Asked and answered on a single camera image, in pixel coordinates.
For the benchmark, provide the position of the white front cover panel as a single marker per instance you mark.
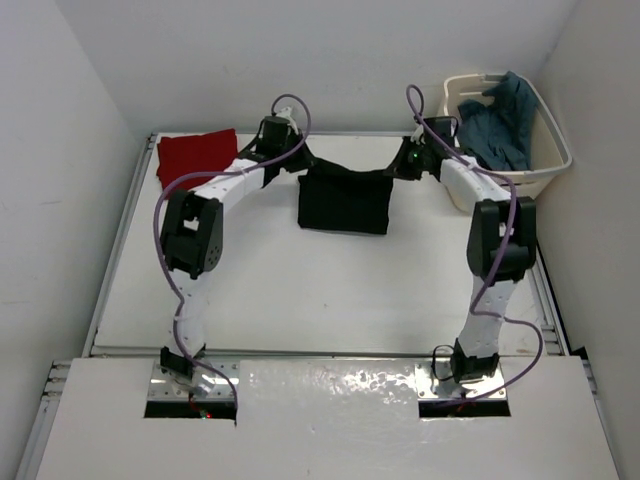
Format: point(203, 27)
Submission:
point(312, 419)

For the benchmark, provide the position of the cream plastic laundry basket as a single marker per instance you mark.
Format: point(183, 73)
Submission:
point(550, 154)

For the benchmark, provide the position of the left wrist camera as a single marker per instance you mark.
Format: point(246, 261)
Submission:
point(287, 113)

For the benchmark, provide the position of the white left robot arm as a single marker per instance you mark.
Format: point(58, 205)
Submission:
point(191, 237)

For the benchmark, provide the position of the red t shirt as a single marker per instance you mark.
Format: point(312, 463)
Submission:
point(179, 156)

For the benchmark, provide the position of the teal t shirt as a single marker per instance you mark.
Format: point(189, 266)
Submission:
point(499, 134)

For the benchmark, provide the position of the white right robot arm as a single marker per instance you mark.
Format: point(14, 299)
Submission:
point(501, 245)

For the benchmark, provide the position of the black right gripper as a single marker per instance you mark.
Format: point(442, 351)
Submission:
point(400, 166)

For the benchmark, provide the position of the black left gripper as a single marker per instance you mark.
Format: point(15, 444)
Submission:
point(304, 158)

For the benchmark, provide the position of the black t shirt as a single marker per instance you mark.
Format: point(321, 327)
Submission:
point(334, 198)

